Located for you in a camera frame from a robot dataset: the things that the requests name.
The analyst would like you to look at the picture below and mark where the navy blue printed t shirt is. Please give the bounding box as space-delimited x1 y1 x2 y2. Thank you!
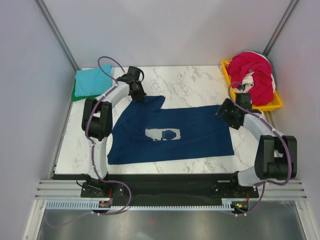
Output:
107 95 234 165

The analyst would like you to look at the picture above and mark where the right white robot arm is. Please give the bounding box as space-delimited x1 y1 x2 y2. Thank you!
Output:
215 93 298 197

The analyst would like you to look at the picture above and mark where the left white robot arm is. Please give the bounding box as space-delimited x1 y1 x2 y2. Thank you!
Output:
81 66 147 197

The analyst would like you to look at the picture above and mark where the yellow plastic bin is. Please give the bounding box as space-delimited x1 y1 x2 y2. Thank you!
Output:
221 59 283 112

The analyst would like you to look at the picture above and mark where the pink t shirt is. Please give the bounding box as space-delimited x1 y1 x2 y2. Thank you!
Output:
227 51 276 106

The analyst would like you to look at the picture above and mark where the white t shirt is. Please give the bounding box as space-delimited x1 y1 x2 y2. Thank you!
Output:
233 70 276 93

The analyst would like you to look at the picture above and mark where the light blue folded t shirt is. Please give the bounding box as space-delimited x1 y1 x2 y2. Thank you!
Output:
74 67 113 98

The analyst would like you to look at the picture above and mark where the green folded t shirt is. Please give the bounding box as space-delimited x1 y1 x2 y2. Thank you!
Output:
71 82 97 102

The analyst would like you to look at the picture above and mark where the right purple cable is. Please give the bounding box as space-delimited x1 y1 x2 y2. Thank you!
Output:
229 81 293 218

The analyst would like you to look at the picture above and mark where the purple cable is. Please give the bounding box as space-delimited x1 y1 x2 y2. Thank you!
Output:
229 81 293 218
84 55 133 216

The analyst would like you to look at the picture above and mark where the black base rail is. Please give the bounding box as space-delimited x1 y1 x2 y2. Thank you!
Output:
79 171 275 207

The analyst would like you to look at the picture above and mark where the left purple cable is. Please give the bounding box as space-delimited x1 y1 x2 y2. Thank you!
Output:
84 55 133 216

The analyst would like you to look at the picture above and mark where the white slotted cable duct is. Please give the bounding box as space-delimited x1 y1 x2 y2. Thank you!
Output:
45 200 249 212

